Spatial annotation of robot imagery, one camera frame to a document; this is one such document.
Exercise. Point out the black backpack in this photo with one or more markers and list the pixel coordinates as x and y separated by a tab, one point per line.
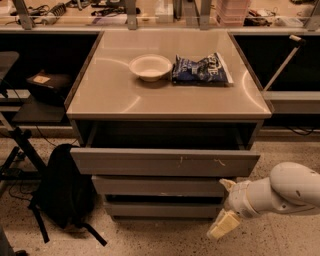
64	194

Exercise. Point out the black tripod stand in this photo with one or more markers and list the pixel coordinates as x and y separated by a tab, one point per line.
22	150

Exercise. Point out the grey middle drawer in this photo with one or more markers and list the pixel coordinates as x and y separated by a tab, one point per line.
158	186

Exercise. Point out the grey bottom drawer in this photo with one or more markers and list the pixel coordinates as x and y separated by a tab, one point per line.
162	207

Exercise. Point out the white bowl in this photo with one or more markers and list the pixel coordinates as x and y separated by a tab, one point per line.
150	67

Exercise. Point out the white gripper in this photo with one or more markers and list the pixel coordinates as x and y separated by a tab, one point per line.
238	199

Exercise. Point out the black box with label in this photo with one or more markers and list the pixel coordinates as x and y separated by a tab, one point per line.
49	88

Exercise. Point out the dark low shelf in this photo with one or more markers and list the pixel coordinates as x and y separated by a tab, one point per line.
34	111

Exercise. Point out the blue chip bag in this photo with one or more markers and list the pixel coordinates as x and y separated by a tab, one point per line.
209	70

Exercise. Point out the grey drawer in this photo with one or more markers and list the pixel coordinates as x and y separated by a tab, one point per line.
165	162
162	207
158	186

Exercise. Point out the pink plastic container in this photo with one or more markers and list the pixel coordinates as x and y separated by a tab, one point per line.
231	13

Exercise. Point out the white stick with black tip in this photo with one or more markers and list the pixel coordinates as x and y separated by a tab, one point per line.
299	42

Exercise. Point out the grey top drawer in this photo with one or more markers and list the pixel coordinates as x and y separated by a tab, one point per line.
165	162

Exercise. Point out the grey drawer cabinet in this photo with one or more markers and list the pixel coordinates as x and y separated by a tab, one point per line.
112	108

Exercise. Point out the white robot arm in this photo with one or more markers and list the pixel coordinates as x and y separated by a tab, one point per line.
290	189

